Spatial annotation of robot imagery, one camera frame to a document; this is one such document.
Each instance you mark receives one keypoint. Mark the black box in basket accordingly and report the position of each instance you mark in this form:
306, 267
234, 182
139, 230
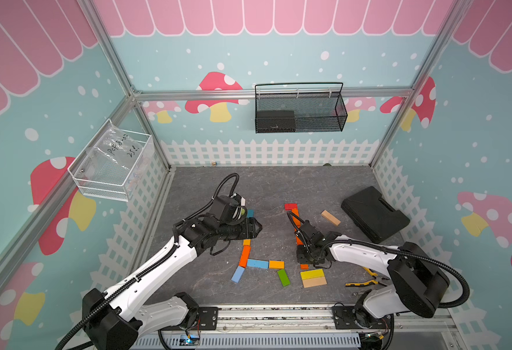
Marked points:
275, 121

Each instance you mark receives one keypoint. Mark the red block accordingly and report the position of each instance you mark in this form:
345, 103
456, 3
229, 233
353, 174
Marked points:
290, 207

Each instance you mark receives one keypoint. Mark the clear plastic wall bin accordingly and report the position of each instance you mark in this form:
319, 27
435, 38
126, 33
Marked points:
113, 163

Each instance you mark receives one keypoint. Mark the green block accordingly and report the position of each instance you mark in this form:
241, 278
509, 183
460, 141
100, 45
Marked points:
282, 274

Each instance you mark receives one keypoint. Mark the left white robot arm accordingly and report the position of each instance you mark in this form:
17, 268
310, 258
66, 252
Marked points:
114, 319

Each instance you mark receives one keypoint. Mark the yellow-green wide block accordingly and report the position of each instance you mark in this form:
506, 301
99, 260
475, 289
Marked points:
312, 274

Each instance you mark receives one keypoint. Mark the orange long block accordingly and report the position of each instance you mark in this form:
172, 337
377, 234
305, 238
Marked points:
245, 255

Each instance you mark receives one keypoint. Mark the light blue block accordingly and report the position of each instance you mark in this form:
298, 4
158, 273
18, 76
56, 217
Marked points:
238, 274

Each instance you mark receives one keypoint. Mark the blue long block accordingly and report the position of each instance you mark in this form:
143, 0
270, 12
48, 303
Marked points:
253, 263

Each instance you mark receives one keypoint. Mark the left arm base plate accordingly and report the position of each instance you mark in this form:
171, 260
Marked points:
205, 318

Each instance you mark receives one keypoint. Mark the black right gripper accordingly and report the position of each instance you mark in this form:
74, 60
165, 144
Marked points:
298, 253

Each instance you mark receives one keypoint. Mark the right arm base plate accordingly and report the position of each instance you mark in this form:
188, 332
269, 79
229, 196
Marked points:
348, 317

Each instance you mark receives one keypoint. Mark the yellow black pliers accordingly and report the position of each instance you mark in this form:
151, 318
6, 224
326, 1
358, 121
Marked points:
375, 279

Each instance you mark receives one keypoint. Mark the green circuit board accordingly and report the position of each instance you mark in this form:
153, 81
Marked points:
189, 341

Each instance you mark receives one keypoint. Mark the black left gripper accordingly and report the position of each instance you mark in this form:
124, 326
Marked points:
248, 229

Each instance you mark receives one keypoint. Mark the black plastic tool case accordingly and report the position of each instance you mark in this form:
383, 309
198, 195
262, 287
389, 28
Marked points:
373, 215

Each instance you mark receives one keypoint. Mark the black wire mesh basket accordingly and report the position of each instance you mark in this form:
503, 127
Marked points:
318, 107

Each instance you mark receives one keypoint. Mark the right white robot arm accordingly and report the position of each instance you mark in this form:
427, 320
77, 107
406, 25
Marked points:
415, 284

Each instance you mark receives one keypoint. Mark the tan long block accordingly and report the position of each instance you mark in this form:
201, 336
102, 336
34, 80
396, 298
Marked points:
330, 218

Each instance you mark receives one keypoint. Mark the small orange-yellow block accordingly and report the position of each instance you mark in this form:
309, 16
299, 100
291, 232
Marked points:
278, 265

